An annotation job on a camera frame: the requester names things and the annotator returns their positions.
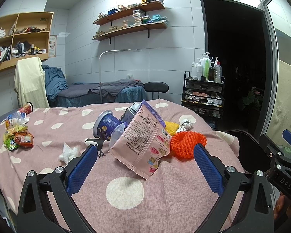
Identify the red paper cup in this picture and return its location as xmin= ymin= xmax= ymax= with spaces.
xmin=18 ymin=102 xmax=33 ymax=115

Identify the upper wooden wall shelf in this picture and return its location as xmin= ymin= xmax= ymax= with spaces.
xmin=93 ymin=1 xmax=165 ymax=26

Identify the black drawer cart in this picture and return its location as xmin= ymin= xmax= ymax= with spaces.
xmin=181 ymin=71 xmax=224 ymax=130

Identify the clear bottle red cap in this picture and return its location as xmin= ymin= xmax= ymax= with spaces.
xmin=214 ymin=62 xmax=222 ymax=83

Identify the crushed plastic bottle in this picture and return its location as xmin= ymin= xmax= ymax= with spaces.
xmin=5 ymin=111 xmax=29 ymax=129

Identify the pink snack bag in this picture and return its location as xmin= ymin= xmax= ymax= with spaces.
xmin=109 ymin=104 xmax=172 ymax=180

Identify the white floor lamp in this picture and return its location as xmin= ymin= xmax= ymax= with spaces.
xmin=98 ymin=49 xmax=142 ymax=104

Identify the black trash bin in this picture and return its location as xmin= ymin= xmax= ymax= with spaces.
xmin=226 ymin=130 xmax=271 ymax=174

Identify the massage bed with grey cover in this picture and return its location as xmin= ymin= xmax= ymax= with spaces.
xmin=47 ymin=79 xmax=146 ymax=107

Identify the person's right hand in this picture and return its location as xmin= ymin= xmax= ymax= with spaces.
xmin=273 ymin=192 xmax=291 ymax=220

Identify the dark brown bottle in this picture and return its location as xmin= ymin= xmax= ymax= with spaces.
xmin=208 ymin=62 xmax=215 ymax=82

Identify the yellow foam net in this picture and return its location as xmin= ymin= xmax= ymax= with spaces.
xmin=165 ymin=121 xmax=179 ymax=136

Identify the lower wooden wall shelf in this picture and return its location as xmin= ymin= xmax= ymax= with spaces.
xmin=92 ymin=21 xmax=168 ymax=44

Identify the purple plastic bag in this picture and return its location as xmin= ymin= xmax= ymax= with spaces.
xmin=141 ymin=100 xmax=166 ymax=128

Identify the wooden cubby shelf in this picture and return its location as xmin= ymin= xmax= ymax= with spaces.
xmin=0 ymin=12 xmax=56 ymax=72

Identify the white tissue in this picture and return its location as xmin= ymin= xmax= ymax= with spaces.
xmin=59 ymin=143 xmax=80 ymax=165

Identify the red snack packet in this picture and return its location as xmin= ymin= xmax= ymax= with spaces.
xmin=15 ymin=131 xmax=34 ymax=148

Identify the pink polka dot bedspread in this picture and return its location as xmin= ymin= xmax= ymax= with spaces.
xmin=0 ymin=98 xmax=246 ymax=233

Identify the cream towel on chair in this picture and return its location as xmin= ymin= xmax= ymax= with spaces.
xmin=14 ymin=57 xmax=49 ymax=108

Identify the white pump bottle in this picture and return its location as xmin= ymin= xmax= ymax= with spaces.
xmin=196 ymin=59 xmax=204 ymax=80

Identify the green lotion bottle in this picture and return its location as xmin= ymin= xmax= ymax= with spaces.
xmin=203 ymin=58 xmax=210 ymax=80

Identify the crumpled silver wrapper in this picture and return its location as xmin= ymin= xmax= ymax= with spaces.
xmin=176 ymin=119 xmax=193 ymax=133

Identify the green snack packet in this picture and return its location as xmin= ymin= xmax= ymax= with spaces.
xmin=3 ymin=125 xmax=28 ymax=151

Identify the potted plant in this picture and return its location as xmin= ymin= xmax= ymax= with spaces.
xmin=243 ymin=87 xmax=263 ymax=110

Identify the blue blanket pile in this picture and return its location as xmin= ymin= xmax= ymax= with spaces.
xmin=42 ymin=65 xmax=68 ymax=102

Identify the wooden wall shelf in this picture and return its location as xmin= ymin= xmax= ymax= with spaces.
xmin=92 ymin=21 xmax=168 ymax=44
xmin=93 ymin=1 xmax=165 ymax=26

